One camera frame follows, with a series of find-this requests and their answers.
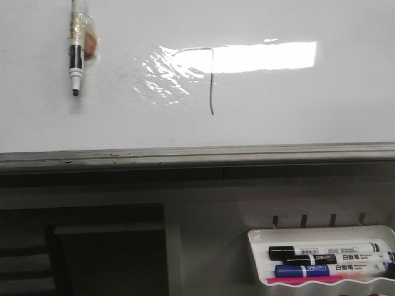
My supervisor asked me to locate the black whiteboard marker with tape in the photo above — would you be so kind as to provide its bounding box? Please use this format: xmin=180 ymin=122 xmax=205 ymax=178
xmin=69 ymin=1 xmax=98 ymax=97

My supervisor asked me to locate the white whiteboard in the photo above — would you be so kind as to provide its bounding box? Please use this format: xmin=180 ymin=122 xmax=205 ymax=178
xmin=1 ymin=1 xmax=394 ymax=174

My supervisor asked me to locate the white plastic marker tray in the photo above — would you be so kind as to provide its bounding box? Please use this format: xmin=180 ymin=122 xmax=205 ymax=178
xmin=247 ymin=226 xmax=394 ymax=295

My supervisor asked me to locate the black capped marker top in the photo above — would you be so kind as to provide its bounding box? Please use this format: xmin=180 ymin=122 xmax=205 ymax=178
xmin=268 ymin=242 xmax=384 ymax=260

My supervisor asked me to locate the black capped marker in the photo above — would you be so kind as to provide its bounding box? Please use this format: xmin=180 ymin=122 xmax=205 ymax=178
xmin=283 ymin=252 xmax=394 ymax=266
xmin=268 ymin=242 xmax=384 ymax=260

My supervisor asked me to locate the dark chair under board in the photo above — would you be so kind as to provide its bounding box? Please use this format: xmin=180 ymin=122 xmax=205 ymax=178
xmin=1 ymin=204 xmax=169 ymax=295

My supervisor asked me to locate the blue capped marker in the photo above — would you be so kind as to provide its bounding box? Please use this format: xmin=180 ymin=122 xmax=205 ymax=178
xmin=275 ymin=262 xmax=390 ymax=278

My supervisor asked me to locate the black capped marker middle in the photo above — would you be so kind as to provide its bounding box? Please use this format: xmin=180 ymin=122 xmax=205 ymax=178
xmin=283 ymin=252 xmax=394 ymax=266

